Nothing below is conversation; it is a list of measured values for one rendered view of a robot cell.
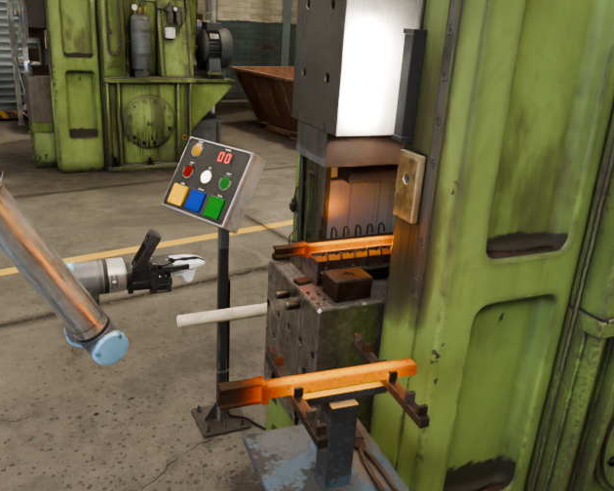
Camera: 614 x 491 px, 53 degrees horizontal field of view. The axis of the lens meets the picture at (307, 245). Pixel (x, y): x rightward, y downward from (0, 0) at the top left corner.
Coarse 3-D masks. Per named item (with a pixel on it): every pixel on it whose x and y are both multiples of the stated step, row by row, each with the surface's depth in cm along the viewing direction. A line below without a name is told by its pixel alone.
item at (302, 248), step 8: (344, 240) 188; (352, 240) 189; (360, 240) 189; (368, 240) 190; (376, 240) 190; (384, 240) 191; (392, 240) 192; (280, 248) 177; (288, 248) 178; (296, 248) 179; (304, 248) 181; (312, 248) 181; (320, 248) 182; (328, 248) 184; (336, 248) 185; (280, 256) 178; (288, 256) 179
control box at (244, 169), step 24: (192, 144) 228; (216, 144) 221; (192, 168) 224; (216, 168) 218; (240, 168) 212; (168, 192) 228; (216, 192) 215; (240, 192) 211; (192, 216) 224; (240, 216) 214
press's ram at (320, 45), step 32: (320, 0) 160; (352, 0) 148; (384, 0) 151; (416, 0) 155; (320, 32) 162; (352, 32) 151; (384, 32) 154; (320, 64) 163; (352, 64) 154; (384, 64) 158; (320, 96) 165; (352, 96) 157; (384, 96) 161; (320, 128) 167; (352, 128) 160; (384, 128) 164
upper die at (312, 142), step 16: (304, 128) 176; (304, 144) 177; (320, 144) 168; (336, 144) 166; (352, 144) 168; (368, 144) 170; (384, 144) 172; (400, 144) 174; (320, 160) 169; (336, 160) 167; (352, 160) 169; (368, 160) 172; (384, 160) 174
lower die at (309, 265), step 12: (312, 240) 197; (324, 240) 197; (336, 240) 195; (312, 252) 181; (348, 252) 185; (360, 252) 185; (372, 252) 186; (384, 252) 187; (300, 264) 188; (312, 264) 180; (324, 264) 178; (336, 264) 180; (348, 264) 181; (360, 264) 183; (372, 264) 185; (312, 276) 181; (372, 276) 187; (384, 276) 189
